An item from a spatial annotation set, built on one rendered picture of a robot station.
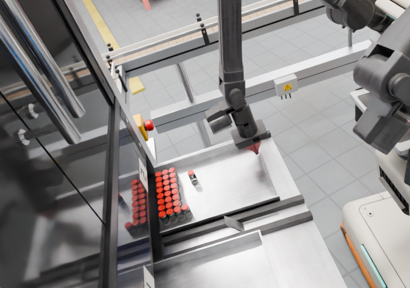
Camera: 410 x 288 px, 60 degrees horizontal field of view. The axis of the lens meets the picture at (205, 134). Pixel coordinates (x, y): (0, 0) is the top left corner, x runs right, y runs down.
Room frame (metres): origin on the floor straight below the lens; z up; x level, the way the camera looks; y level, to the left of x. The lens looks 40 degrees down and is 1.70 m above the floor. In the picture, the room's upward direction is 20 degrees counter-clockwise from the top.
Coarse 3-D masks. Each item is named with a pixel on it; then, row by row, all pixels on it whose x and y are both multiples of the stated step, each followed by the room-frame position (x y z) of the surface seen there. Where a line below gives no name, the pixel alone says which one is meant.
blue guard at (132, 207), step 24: (120, 120) 0.79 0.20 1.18; (120, 144) 0.70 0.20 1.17; (120, 168) 0.61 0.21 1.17; (120, 192) 0.54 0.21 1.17; (144, 192) 0.67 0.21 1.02; (120, 216) 0.48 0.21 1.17; (144, 216) 0.58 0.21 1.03; (120, 240) 0.42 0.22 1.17; (144, 240) 0.50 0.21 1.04; (120, 264) 0.37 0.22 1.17; (144, 264) 0.44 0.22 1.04
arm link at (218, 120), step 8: (232, 96) 0.75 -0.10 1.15; (240, 96) 0.75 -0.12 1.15; (224, 104) 0.79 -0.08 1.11; (232, 104) 0.75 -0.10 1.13; (240, 104) 0.75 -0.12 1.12; (208, 112) 0.79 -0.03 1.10; (216, 112) 0.77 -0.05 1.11; (224, 112) 0.77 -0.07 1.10; (208, 120) 0.77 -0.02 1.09; (216, 120) 0.77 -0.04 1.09; (224, 120) 0.76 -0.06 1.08; (216, 128) 0.75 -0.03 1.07; (224, 128) 0.76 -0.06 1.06
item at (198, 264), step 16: (240, 240) 0.51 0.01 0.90; (256, 240) 0.50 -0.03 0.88; (176, 256) 0.52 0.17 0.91; (192, 256) 0.51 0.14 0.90; (208, 256) 0.51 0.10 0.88; (224, 256) 0.49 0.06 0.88; (240, 256) 0.47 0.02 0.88; (256, 256) 0.46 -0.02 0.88; (160, 272) 0.51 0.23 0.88; (176, 272) 0.49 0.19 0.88; (192, 272) 0.48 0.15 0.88; (208, 272) 0.46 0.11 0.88; (224, 272) 0.45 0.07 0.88; (240, 272) 0.44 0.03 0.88; (256, 272) 0.42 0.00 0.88; (272, 272) 0.40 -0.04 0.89
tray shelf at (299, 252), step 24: (264, 144) 0.82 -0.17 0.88; (288, 192) 0.61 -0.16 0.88; (264, 216) 0.56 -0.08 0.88; (288, 216) 0.54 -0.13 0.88; (192, 240) 0.57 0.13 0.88; (264, 240) 0.50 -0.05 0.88; (288, 240) 0.47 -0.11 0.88; (312, 240) 0.45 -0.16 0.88; (288, 264) 0.42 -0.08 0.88; (312, 264) 0.40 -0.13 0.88
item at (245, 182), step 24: (168, 168) 0.86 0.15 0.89; (192, 168) 0.83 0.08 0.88; (216, 168) 0.79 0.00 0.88; (240, 168) 0.76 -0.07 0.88; (264, 168) 0.72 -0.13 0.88; (192, 192) 0.73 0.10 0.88; (216, 192) 0.70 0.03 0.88; (240, 192) 0.67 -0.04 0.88; (264, 192) 0.64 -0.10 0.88; (216, 216) 0.59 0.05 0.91
